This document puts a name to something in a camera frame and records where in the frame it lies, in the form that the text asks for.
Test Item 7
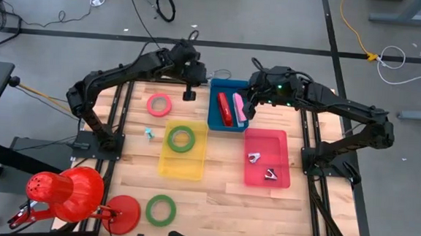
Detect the black aluminium table frame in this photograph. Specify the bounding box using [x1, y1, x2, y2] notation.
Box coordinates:
[95, 72, 371, 236]

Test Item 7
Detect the yellow translucent plastic bin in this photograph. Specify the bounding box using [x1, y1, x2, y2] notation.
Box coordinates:
[157, 118, 211, 182]

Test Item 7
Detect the silver binder clip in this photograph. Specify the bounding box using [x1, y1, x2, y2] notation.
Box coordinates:
[264, 167, 279, 182]

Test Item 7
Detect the red desk lamp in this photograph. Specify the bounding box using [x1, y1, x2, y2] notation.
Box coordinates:
[7, 162, 144, 236]

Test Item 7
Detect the green tape roll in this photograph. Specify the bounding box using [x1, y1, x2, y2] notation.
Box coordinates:
[166, 124, 197, 154]
[144, 193, 178, 229]

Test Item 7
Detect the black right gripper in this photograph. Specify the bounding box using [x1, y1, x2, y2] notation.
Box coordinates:
[243, 70, 278, 123]

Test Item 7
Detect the silver staple remover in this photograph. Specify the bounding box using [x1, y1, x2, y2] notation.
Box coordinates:
[246, 151, 262, 164]

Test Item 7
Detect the black desk frame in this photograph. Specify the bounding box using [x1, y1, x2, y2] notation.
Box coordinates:
[0, 136, 66, 230]

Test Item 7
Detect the long black floor cable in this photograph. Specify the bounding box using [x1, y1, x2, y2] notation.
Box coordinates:
[121, 0, 167, 49]

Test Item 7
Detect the white floor cable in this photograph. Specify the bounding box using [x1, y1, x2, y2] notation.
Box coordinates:
[375, 44, 421, 87]

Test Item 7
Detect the grey desk leg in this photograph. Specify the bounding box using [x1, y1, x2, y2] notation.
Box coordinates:
[368, 0, 421, 26]

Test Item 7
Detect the thin black floor cable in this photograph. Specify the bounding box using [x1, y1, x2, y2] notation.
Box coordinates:
[20, 2, 94, 31]

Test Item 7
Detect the pink translucent plastic bin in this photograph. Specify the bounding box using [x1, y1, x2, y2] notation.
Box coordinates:
[240, 127, 295, 190]

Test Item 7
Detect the thin yellow cable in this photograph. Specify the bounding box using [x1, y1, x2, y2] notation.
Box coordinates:
[16, 83, 75, 114]

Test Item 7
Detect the pink stapler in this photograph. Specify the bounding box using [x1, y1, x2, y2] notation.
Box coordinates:
[231, 92, 250, 124]

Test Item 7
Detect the blue plastic bin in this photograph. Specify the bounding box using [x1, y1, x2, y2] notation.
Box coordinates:
[206, 77, 252, 134]

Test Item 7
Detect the red stapler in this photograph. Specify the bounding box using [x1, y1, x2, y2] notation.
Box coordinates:
[215, 91, 236, 127]

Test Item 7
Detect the yellow extension cable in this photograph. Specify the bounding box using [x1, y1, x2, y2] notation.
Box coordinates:
[336, 0, 383, 63]

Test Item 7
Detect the red tape roll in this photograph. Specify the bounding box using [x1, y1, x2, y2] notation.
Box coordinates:
[145, 91, 174, 118]

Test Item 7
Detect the coiled black cable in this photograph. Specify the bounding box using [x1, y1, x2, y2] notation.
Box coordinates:
[153, 0, 178, 23]

